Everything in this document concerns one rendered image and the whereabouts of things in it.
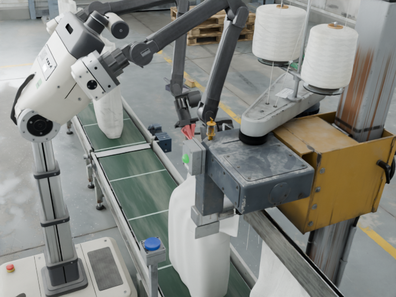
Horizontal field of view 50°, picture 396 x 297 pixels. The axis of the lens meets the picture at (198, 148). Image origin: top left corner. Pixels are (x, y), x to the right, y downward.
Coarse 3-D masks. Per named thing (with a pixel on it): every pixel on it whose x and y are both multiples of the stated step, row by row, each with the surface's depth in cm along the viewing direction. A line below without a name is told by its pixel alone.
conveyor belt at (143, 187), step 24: (120, 168) 292; (144, 168) 293; (120, 192) 268; (144, 192) 269; (168, 192) 270; (144, 216) 248; (168, 216) 249; (168, 240) 231; (168, 264) 216; (168, 288) 203; (240, 288) 205
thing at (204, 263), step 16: (192, 176) 196; (176, 192) 196; (192, 192) 190; (176, 208) 193; (176, 224) 194; (192, 224) 180; (224, 224) 168; (176, 240) 197; (192, 240) 181; (208, 240) 175; (224, 240) 176; (176, 256) 202; (192, 256) 184; (208, 256) 177; (224, 256) 180; (192, 272) 188; (208, 272) 181; (224, 272) 185; (192, 288) 192; (208, 288) 185; (224, 288) 191
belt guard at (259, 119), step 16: (288, 80) 157; (272, 96) 144; (304, 96) 145; (320, 96) 153; (256, 112) 132; (272, 112) 133; (288, 112) 138; (240, 128) 132; (256, 128) 128; (272, 128) 133
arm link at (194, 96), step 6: (174, 84) 189; (174, 90) 188; (180, 90) 189; (198, 90) 191; (174, 96) 188; (180, 96) 191; (192, 96) 190; (198, 96) 190; (192, 102) 190; (198, 102) 190
